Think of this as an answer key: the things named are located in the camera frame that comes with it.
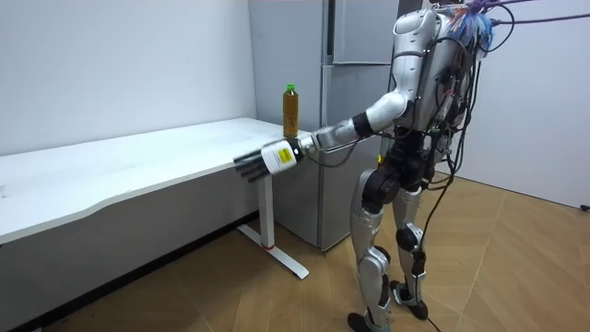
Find black floor cable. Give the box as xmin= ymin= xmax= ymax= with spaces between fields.
xmin=412 ymin=151 xmax=457 ymax=332

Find white desk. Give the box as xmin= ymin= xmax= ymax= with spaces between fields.
xmin=0 ymin=116 xmax=311 ymax=280

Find green-capped tea bottle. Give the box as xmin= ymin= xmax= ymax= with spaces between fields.
xmin=282 ymin=82 xmax=300 ymax=139

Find robot legs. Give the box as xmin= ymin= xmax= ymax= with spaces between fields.
xmin=346 ymin=137 xmax=437 ymax=332

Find robot body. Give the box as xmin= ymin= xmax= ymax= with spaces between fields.
xmin=385 ymin=0 xmax=494 ymax=182

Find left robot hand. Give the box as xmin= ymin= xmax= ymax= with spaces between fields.
xmin=232 ymin=137 xmax=305 ymax=183

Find cable bundle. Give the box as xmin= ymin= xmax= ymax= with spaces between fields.
xmin=465 ymin=0 xmax=590 ymax=53

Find grey fridge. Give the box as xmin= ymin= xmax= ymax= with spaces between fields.
xmin=247 ymin=0 xmax=401 ymax=253

